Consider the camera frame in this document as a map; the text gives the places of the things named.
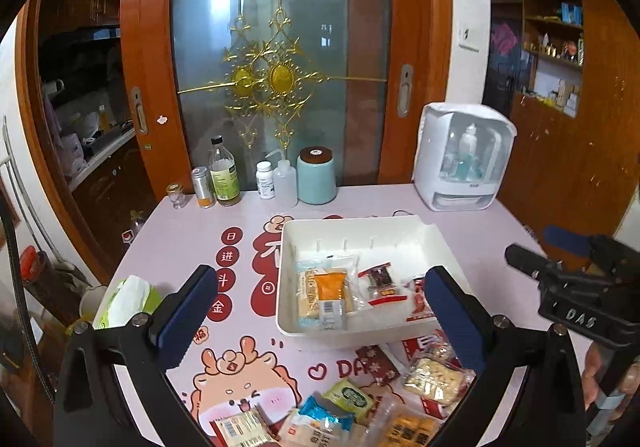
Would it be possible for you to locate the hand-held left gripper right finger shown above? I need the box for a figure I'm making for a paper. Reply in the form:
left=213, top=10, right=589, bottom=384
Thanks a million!
left=424, top=265, right=588, bottom=447

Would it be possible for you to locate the glass bottle with green label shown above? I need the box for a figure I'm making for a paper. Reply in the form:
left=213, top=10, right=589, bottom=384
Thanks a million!
left=208, top=135, right=242, bottom=206

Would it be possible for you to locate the clear packet with orange label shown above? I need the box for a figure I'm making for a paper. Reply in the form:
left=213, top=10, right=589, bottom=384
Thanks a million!
left=296, top=254, right=362, bottom=333

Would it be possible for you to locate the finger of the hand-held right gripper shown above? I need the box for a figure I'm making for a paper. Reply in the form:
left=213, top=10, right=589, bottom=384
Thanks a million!
left=505, top=243, right=568, bottom=284
left=544, top=225, right=621, bottom=260

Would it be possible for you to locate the clear squeeze bottle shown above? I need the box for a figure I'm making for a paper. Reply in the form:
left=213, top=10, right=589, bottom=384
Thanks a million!
left=263, top=148, right=300, bottom=208

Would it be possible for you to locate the orange sliding glass door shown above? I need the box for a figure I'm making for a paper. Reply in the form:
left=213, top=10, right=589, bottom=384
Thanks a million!
left=120, top=0, right=453, bottom=208

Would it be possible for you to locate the person's right hand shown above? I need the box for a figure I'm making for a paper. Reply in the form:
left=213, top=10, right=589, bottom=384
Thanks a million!
left=580, top=341, right=640, bottom=410

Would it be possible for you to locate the teal canister with brown lid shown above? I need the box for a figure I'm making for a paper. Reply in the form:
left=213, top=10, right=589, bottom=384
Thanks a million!
left=296, top=146, right=337, bottom=206

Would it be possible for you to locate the white pill bottle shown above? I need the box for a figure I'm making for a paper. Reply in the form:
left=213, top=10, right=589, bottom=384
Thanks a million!
left=256, top=161, right=277, bottom=199

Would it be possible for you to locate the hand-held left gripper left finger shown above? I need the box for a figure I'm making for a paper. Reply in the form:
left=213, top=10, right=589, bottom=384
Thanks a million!
left=52, top=264, right=218, bottom=447

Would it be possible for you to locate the clear packet with red label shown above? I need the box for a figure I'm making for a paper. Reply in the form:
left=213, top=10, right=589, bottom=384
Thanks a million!
left=277, top=409, right=361, bottom=447

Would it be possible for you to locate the metal tube frame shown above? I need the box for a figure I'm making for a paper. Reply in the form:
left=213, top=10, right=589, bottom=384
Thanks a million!
left=2, top=117, right=63, bottom=268

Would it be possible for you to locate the white storage box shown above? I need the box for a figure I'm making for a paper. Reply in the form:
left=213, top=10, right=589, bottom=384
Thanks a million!
left=411, top=102, right=517, bottom=212

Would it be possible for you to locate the dark red flowered packet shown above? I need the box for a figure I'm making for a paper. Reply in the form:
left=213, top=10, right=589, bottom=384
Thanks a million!
left=356, top=344, right=408, bottom=388

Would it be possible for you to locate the jar with red lid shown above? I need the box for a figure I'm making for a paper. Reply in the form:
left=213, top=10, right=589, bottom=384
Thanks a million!
left=20, top=247, right=51, bottom=283

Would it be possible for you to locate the white plastic tray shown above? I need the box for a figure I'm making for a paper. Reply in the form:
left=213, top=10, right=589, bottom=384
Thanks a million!
left=276, top=214, right=473, bottom=338

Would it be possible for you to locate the dark wooden kitchen cabinet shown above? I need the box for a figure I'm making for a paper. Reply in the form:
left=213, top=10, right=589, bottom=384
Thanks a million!
left=37, top=0, right=156, bottom=268

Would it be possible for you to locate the small dark red snack packet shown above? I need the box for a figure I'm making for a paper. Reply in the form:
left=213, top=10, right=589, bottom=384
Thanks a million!
left=357, top=263, right=407, bottom=310

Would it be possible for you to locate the wooden shelf cabinet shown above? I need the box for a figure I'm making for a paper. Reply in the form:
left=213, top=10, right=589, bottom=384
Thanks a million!
left=510, top=0, right=640, bottom=248

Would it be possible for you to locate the white wall switch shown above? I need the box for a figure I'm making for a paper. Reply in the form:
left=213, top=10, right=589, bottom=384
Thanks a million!
left=457, top=22, right=481, bottom=52

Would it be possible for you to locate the red white snack packet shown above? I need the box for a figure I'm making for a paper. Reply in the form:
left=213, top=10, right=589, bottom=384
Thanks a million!
left=400, top=277, right=441, bottom=323

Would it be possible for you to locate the paper cup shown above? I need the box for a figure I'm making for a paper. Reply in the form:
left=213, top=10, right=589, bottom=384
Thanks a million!
left=79, top=284, right=108, bottom=323

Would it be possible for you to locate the red white barcode packet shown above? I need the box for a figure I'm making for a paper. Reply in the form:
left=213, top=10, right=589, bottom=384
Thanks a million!
left=209, top=404, right=278, bottom=447

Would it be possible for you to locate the clear packet of beige crackers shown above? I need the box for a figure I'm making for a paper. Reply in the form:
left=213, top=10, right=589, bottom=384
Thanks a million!
left=400, top=349, right=476, bottom=408

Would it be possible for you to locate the green snack packet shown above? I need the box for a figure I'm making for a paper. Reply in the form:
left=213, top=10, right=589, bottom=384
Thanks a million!
left=322, top=377, right=376, bottom=423

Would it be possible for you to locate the green white tissue pack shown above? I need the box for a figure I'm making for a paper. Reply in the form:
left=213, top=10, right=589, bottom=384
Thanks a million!
left=92, top=275, right=163, bottom=330

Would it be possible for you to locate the blue snack packet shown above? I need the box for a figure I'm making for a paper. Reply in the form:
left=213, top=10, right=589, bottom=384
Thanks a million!
left=298, top=394, right=356, bottom=435

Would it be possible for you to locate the metal can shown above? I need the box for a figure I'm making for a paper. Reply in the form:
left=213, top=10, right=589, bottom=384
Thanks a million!
left=191, top=166, right=216, bottom=208

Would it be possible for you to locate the orange snack packet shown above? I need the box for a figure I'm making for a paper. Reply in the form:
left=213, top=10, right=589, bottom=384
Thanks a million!
left=372, top=402, right=443, bottom=447

